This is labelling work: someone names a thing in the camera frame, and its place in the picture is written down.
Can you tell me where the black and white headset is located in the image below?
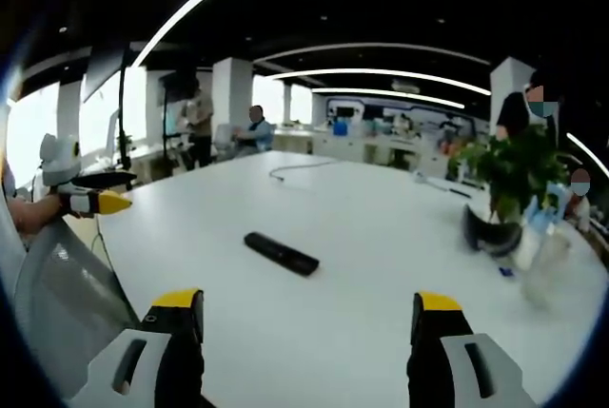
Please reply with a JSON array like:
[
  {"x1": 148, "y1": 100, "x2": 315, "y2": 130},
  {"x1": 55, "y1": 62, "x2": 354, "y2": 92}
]
[{"x1": 462, "y1": 203, "x2": 523, "y2": 258}]

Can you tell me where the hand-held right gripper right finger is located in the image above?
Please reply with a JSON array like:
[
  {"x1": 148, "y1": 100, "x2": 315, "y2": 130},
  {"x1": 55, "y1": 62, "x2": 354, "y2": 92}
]
[{"x1": 406, "y1": 290, "x2": 539, "y2": 408}]

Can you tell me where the white office chair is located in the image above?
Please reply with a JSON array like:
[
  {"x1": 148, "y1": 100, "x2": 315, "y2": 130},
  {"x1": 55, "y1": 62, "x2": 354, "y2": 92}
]
[{"x1": 212, "y1": 123, "x2": 239, "y2": 162}]

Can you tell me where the white cable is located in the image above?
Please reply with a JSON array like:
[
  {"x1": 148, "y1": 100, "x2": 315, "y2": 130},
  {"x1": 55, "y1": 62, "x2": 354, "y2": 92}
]
[{"x1": 268, "y1": 162, "x2": 340, "y2": 184}]

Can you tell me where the clear plastic bottle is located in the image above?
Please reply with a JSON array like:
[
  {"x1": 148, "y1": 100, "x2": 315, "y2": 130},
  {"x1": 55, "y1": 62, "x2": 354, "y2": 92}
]
[{"x1": 521, "y1": 226, "x2": 572, "y2": 309}]

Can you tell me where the black remote control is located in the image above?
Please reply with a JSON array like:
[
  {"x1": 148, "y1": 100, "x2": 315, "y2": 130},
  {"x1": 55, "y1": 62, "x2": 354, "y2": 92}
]
[{"x1": 244, "y1": 231, "x2": 321, "y2": 278}]

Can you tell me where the grey mesh office chair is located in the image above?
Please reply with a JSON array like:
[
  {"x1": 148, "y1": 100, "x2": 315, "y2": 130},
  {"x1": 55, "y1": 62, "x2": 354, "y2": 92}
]
[{"x1": 0, "y1": 155, "x2": 142, "y2": 402}]

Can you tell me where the white counter with items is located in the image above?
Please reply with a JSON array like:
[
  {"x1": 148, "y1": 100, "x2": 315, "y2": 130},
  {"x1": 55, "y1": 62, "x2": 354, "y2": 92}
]
[{"x1": 273, "y1": 107, "x2": 486, "y2": 176}]

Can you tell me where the green potted plant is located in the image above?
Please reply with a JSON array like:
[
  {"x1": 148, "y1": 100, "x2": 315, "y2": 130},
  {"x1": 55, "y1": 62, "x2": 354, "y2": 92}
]
[{"x1": 449, "y1": 123, "x2": 575, "y2": 224}]

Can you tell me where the black monitor stand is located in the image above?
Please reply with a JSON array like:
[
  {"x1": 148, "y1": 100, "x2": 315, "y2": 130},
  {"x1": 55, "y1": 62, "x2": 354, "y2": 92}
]
[{"x1": 113, "y1": 44, "x2": 137, "y2": 190}]

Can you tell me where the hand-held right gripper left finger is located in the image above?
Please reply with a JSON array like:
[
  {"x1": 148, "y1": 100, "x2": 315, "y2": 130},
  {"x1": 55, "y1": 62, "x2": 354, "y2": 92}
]
[{"x1": 70, "y1": 288, "x2": 206, "y2": 408}]

